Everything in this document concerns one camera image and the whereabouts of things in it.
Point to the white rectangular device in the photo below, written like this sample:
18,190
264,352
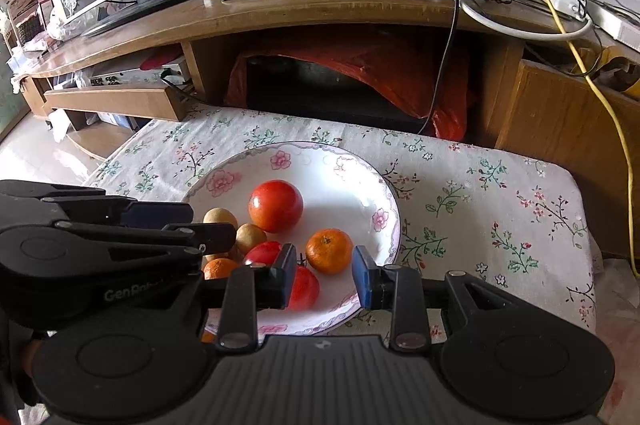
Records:
620,27

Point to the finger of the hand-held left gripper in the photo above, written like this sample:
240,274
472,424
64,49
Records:
155,215
210,236

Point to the floral tablecloth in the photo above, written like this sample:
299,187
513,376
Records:
475,215

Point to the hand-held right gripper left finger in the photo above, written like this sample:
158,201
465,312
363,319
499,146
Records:
286,277

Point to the printed cardboard boxes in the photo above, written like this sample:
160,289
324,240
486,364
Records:
20,5

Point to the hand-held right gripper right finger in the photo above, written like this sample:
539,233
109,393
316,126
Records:
362,277

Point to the silver media player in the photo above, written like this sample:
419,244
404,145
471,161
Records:
130,76

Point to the orange mandarin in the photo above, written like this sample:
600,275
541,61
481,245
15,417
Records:
328,251
220,268

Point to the white floral rimmed plate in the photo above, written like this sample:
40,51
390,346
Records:
345,200

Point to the large red tomato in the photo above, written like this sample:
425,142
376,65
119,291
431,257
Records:
276,206

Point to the flat red item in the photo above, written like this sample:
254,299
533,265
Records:
155,62

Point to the red plastic bag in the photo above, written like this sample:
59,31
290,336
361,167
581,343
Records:
400,70

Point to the small red tomato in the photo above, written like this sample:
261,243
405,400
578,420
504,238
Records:
302,287
262,252

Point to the small brown round fruit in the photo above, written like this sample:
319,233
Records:
251,237
220,217

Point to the wooden television cabinet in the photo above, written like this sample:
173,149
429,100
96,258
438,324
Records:
325,5

